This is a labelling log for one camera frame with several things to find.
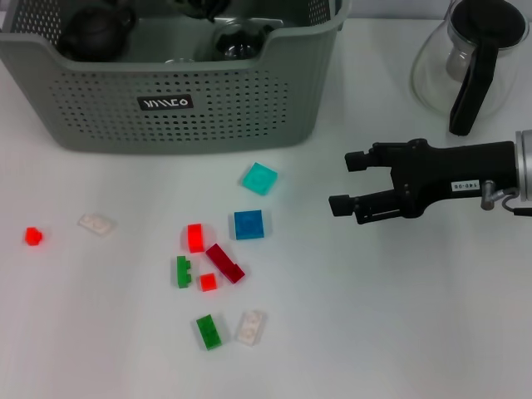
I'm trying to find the green rectangular brick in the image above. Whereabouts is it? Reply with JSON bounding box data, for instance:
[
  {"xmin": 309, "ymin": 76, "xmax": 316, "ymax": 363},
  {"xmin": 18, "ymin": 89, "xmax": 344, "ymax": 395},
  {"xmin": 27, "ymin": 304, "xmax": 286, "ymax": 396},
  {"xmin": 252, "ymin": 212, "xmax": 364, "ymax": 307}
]
[{"xmin": 195, "ymin": 314, "xmax": 224, "ymax": 352}]

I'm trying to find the white toy brick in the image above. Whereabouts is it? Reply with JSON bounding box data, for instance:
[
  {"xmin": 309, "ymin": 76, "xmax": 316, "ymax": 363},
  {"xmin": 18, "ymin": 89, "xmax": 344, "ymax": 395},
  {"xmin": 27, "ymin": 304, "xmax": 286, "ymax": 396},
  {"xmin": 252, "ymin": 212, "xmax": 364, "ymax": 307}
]
[
  {"xmin": 77, "ymin": 212, "xmax": 117, "ymax": 237},
  {"xmin": 234, "ymin": 309, "xmax": 268, "ymax": 347}
]

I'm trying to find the tiny red cube brick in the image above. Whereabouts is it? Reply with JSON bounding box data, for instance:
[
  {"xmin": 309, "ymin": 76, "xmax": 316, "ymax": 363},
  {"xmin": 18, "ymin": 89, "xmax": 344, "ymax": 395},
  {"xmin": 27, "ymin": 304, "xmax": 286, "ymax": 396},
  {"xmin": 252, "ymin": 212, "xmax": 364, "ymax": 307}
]
[{"xmin": 23, "ymin": 226, "xmax": 45, "ymax": 247}]

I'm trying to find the bright red rectangular brick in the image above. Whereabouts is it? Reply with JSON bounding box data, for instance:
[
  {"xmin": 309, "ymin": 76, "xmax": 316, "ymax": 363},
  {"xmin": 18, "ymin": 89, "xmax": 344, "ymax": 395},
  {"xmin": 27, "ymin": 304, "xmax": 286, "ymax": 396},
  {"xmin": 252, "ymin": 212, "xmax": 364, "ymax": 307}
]
[{"xmin": 185, "ymin": 223, "xmax": 206, "ymax": 254}]

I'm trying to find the teal square brick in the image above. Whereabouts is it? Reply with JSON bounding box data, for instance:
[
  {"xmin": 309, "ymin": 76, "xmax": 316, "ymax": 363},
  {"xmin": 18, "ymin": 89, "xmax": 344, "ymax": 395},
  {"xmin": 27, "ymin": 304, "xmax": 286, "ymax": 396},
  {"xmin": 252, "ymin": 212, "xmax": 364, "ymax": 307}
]
[{"xmin": 241, "ymin": 161, "xmax": 279, "ymax": 196}]

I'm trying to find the right gripper silver connector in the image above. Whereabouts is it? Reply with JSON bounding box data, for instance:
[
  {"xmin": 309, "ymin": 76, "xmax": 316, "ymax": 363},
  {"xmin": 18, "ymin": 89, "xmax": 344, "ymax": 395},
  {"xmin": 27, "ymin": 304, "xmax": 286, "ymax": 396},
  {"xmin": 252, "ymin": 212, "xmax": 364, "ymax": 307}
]
[{"xmin": 480, "ymin": 179, "xmax": 499, "ymax": 211}]

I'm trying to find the blue square brick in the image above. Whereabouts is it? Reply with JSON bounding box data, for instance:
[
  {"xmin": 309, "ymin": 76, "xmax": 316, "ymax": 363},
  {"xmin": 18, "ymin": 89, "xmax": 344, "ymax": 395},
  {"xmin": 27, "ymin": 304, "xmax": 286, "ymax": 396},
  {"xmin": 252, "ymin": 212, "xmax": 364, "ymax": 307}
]
[{"xmin": 234, "ymin": 209, "xmax": 265, "ymax": 241}]

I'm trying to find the glass pitcher black handle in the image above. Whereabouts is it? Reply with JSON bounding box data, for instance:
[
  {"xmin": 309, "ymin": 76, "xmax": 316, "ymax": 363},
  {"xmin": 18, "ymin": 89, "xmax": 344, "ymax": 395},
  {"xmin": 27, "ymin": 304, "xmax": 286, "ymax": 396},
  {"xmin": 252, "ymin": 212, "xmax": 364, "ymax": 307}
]
[{"xmin": 410, "ymin": 0, "xmax": 529, "ymax": 137}]

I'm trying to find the green notched brick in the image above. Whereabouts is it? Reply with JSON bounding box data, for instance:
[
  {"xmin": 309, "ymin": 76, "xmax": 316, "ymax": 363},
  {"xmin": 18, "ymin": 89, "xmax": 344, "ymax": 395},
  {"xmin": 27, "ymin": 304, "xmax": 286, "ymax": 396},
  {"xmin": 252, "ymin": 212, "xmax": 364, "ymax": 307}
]
[{"xmin": 175, "ymin": 255, "xmax": 193, "ymax": 289}]

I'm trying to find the dark red long brick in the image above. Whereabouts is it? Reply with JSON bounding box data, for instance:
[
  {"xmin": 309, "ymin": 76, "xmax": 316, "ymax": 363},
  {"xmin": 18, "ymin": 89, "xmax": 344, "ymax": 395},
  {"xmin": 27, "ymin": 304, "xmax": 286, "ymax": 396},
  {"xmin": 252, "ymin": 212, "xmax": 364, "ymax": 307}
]
[{"xmin": 205, "ymin": 244, "xmax": 246, "ymax": 286}]

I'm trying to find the grey perforated storage bin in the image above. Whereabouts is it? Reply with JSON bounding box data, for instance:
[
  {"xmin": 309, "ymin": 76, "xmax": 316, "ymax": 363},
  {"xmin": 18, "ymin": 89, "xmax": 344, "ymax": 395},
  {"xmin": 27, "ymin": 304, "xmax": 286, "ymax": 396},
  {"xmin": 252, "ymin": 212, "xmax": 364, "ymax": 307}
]
[{"xmin": 0, "ymin": 0, "xmax": 353, "ymax": 155}]

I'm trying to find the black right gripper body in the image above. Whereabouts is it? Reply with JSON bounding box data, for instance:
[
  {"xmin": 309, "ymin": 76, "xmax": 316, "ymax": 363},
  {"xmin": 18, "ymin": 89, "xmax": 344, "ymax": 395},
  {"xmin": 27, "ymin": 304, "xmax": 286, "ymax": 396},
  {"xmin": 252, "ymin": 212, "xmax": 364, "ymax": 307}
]
[{"xmin": 392, "ymin": 138, "xmax": 517, "ymax": 220}]

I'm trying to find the dark clay teapot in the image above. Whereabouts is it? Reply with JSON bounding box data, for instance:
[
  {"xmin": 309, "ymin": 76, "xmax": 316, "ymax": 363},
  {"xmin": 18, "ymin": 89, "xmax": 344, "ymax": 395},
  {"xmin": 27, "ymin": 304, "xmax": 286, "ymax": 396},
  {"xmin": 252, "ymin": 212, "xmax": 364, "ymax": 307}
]
[{"xmin": 57, "ymin": 6, "xmax": 137, "ymax": 62}]

